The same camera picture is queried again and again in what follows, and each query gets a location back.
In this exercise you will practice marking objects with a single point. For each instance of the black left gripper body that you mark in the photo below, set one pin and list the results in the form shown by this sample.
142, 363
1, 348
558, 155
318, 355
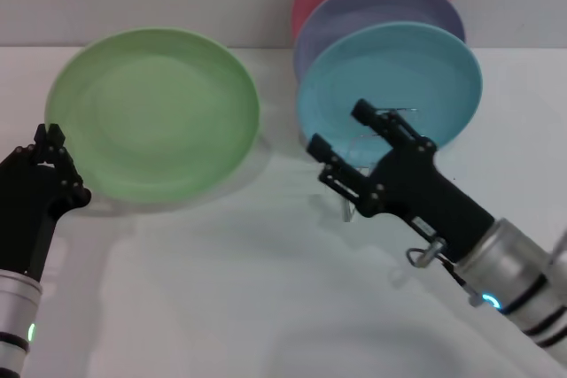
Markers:
31, 210

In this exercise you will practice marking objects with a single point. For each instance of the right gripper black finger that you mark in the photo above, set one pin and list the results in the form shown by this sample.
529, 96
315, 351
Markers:
390, 128
345, 179

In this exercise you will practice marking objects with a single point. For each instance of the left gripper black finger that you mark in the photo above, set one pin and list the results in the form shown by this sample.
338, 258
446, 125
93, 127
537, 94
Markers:
59, 148
41, 139

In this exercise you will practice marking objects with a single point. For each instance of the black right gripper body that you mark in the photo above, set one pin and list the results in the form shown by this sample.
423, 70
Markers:
416, 187

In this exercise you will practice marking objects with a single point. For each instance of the green plate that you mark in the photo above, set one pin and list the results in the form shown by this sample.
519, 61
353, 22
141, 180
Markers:
155, 117

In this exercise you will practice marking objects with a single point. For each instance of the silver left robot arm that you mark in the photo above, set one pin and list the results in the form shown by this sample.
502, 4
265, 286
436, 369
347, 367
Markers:
17, 307

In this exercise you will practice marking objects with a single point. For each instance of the blue plate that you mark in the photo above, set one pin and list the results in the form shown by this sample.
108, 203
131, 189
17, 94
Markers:
398, 68

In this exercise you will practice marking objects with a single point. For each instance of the purple plate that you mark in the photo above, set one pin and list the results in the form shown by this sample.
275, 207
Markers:
376, 6

